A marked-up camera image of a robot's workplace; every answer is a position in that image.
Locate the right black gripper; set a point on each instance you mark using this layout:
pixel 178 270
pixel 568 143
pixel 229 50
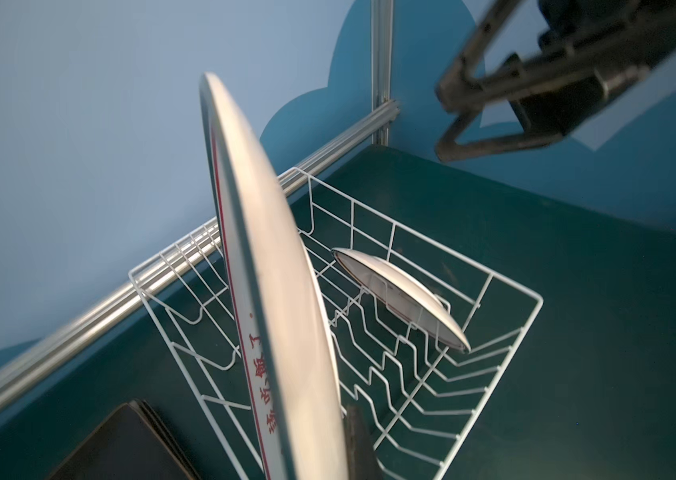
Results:
pixel 581 56

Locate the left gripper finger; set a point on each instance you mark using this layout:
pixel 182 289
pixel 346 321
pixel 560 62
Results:
pixel 361 457

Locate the white round plate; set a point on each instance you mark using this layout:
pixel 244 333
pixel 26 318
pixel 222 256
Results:
pixel 291 373
pixel 403 295

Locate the right aluminium frame post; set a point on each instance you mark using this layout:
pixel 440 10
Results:
pixel 382 23

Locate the white wire dish rack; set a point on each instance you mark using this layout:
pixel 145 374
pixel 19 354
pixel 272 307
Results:
pixel 421 399

